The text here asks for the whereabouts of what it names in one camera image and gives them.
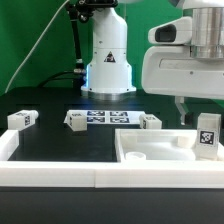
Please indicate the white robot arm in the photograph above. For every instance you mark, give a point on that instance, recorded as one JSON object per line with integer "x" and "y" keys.
{"x": 109, "y": 75}

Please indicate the printed marker sheet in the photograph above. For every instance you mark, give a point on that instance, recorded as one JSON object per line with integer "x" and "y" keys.
{"x": 109, "y": 117}

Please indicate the white U-shaped fence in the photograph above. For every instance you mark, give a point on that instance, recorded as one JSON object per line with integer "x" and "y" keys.
{"x": 154, "y": 174}

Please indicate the white square tabletop part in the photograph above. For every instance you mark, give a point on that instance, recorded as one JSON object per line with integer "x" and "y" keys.
{"x": 146, "y": 145}

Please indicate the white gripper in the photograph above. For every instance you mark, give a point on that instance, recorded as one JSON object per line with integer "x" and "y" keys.
{"x": 186, "y": 59}

